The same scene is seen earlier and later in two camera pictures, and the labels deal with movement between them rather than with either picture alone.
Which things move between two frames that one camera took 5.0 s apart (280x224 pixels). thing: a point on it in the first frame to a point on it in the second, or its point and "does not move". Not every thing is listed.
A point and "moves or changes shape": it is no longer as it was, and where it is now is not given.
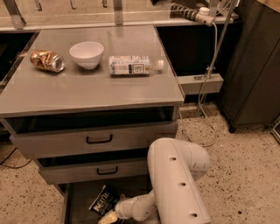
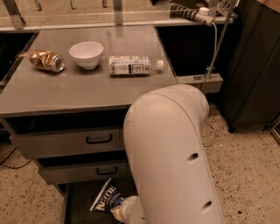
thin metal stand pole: x=221 y=40 does not move
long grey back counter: x=54 y=16 does not move
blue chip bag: x=106 y=200 moves or changes shape
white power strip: x=202 y=15 does not move
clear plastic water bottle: x=133 y=66 does not move
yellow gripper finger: x=110 y=218 to x=116 y=211
